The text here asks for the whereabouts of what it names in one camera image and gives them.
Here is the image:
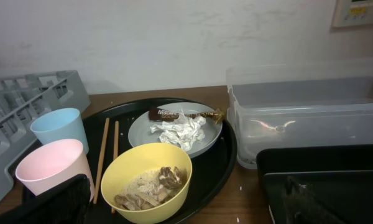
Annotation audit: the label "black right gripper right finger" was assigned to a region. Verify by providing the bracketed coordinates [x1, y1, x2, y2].
[282, 176, 345, 224]

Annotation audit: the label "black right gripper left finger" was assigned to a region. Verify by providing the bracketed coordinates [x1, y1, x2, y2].
[0, 174, 91, 224]

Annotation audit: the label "pink plastic cup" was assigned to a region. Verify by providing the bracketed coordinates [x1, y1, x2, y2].
[16, 139, 95, 200]

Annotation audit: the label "yellow plastic bowl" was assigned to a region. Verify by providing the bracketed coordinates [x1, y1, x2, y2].
[101, 142, 193, 223]

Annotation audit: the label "food leftovers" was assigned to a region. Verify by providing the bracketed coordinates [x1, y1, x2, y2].
[114, 166, 184, 211]

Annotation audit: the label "brown coffee stick wrapper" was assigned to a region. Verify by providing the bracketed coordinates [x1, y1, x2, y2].
[148, 108, 225, 124]

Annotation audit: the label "white tissue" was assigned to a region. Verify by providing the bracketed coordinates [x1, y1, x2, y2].
[150, 113, 206, 152]

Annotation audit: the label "grey dishwasher rack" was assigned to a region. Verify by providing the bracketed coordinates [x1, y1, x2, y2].
[0, 70, 91, 201]

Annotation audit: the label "left wooden chopstick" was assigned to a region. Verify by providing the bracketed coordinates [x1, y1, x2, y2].
[93, 118, 110, 204]

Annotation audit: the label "wooden chopstick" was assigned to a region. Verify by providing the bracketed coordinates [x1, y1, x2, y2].
[113, 121, 119, 160]
[93, 118, 110, 204]

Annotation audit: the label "black rectangular tray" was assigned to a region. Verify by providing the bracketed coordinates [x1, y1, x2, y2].
[257, 144, 373, 223]

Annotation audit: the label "light blue plastic cup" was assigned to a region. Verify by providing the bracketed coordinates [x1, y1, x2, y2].
[30, 108, 89, 154]

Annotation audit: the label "round black tray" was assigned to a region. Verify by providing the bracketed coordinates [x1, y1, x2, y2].
[83, 98, 237, 224]

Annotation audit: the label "right wooden chopstick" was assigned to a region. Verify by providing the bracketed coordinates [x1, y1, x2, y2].
[113, 121, 119, 160]

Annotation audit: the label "grey round plate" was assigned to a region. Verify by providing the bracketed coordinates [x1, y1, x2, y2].
[128, 102, 223, 159]

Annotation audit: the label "clear plastic bin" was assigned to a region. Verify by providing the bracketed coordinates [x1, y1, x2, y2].
[226, 58, 373, 169]

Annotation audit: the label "white wall control panel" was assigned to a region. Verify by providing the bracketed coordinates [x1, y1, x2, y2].
[332, 0, 373, 28]

